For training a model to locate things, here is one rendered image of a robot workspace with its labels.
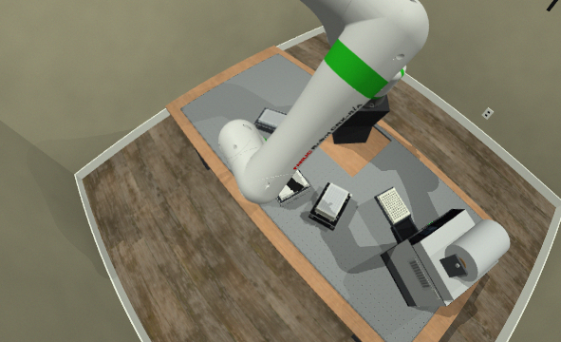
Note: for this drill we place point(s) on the white roll of film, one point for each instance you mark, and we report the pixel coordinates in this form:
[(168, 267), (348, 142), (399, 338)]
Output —
[(480, 247)]

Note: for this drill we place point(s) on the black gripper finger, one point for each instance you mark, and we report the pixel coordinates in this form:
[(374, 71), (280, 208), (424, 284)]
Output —
[(294, 186)]

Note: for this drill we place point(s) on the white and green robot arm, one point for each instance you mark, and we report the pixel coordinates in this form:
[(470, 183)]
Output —
[(376, 39)]

